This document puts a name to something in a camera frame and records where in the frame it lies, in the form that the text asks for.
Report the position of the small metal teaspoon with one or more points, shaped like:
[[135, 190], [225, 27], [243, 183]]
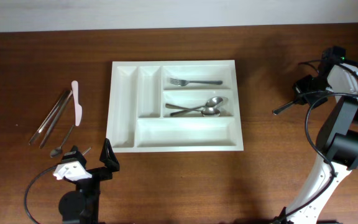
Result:
[[58, 150]]

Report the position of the metal fork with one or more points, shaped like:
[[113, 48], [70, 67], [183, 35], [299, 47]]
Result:
[[285, 107], [180, 82]]

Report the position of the metal tongs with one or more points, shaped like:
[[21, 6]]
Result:
[[52, 118]]

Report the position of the white cutlery tray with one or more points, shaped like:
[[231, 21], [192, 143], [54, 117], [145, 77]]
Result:
[[138, 120]]

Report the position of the metal spoon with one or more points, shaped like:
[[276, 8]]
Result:
[[205, 111], [212, 102]]

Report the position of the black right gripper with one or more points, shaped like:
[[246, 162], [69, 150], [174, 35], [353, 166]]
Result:
[[298, 87]]

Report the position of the pink plastic knife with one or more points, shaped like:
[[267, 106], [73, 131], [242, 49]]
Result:
[[77, 106]]

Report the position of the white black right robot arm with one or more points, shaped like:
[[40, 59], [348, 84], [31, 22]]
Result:
[[337, 142]]

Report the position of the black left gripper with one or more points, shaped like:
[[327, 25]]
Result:
[[111, 162]]

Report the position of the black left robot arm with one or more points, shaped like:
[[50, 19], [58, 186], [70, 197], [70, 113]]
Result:
[[82, 204]]

